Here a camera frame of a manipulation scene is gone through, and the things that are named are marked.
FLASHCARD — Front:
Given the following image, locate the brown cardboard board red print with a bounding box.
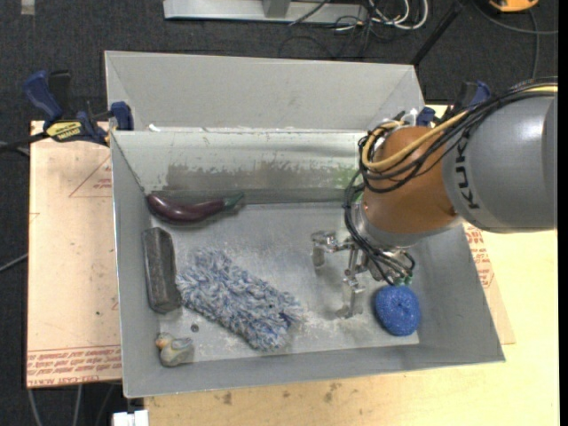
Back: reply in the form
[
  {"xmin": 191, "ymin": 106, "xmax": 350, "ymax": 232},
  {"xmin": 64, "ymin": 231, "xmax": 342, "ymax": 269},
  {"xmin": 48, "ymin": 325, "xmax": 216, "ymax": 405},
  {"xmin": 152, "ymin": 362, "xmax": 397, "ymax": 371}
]
[{"xmin": 26, "ymin": 120, "xmax": 517, "ymax": 389}]

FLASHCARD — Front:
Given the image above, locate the grey toy duck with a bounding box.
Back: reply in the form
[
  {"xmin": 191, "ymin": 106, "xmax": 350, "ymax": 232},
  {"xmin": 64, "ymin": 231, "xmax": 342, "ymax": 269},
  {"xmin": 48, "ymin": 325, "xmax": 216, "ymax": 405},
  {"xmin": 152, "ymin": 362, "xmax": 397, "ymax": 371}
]
[{"xmin": 154, "ymin": 331, "xmax": 196, "ymax": 368}]

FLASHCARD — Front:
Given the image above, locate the grey metal bin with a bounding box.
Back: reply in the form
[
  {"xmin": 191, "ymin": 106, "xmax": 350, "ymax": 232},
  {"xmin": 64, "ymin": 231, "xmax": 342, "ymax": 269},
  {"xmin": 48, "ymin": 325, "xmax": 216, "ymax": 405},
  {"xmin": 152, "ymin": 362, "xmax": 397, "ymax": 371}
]
[{"xmin": 104, "ymin": 50, "xmax": 506, "ymax": 398}]

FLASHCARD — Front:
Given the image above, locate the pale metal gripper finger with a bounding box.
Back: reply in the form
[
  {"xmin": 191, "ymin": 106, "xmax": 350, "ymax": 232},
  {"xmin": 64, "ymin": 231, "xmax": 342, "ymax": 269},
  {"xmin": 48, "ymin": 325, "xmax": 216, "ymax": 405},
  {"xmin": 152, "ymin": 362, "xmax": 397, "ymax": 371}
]
[
  {"xmin": 311, "ymin": 231, "xmax": 332, "ymax": 278},
  {"xmin": 340, "ymin": 276, "xmax": 368, "ymax": 320}
]

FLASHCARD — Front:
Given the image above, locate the blue round scrubber sponge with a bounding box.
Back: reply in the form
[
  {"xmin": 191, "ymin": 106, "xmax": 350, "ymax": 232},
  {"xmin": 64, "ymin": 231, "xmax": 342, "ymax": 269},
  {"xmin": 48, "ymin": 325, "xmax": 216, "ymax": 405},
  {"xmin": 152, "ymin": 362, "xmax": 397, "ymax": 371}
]
[{"xmin": 373, "ymin": 284, "xmax": 422, "ymax": 338}]

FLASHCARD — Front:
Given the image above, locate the dark grey flat block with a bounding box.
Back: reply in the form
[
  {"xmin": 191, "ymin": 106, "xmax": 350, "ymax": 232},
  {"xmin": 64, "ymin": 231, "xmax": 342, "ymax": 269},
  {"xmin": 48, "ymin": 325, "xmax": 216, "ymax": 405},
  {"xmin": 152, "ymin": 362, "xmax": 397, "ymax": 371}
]
[{"xmin": 141, "ymin": 226, "xmax": 184, "ymax": 315}]

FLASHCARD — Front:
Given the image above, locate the blue and white shaggy cloth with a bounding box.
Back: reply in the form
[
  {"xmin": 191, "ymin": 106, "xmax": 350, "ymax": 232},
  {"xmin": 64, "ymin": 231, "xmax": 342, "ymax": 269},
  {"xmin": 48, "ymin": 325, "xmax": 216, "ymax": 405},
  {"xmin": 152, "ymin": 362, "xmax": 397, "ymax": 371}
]
[{"xmin": 175, "ymin": 246, "xmax": 307, "ymax": 353}]

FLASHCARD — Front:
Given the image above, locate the purple toy eggplant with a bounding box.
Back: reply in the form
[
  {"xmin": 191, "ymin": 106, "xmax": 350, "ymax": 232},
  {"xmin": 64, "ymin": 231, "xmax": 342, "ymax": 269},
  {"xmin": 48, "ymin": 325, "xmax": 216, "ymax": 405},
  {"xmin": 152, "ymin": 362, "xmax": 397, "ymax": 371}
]
[{"xmin": 146, "ymin": 191, "xmax": 246, "ymax": 227}]

